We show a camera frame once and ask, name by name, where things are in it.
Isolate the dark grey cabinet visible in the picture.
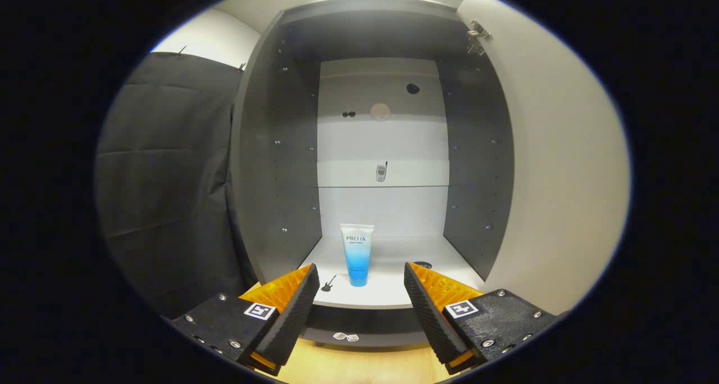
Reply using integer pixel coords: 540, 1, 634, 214
227, 0, 515, 348

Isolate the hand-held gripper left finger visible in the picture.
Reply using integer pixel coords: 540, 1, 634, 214
169, 263, 321, 377

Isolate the white and blue tube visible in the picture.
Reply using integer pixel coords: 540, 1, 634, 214
340, 223, 375, 287

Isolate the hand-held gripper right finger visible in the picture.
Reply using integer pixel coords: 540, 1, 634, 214
403, 262, 559, 375

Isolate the black backdrop cloth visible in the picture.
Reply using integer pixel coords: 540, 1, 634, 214
94, 52, 251, 320

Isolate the light grey cabinet shelf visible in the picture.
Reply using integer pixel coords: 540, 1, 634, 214
298, 235, 486, 310

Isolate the metal door hinge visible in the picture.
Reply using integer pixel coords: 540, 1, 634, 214
466, 19, 492, 56

